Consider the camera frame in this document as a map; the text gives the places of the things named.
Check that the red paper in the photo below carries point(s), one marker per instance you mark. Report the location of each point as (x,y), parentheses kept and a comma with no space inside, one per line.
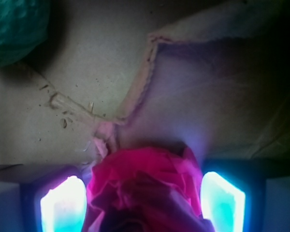
(146,190)

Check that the green dimpled ball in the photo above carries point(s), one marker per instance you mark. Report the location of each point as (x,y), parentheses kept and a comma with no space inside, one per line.
(23,26)

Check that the brown paper bag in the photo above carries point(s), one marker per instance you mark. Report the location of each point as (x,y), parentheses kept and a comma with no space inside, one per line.
(213,75)

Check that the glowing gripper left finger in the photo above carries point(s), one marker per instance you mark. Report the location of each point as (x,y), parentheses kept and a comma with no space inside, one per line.
(54,202)

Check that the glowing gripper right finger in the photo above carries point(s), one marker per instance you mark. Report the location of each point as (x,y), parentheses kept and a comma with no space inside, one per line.
(232,195)

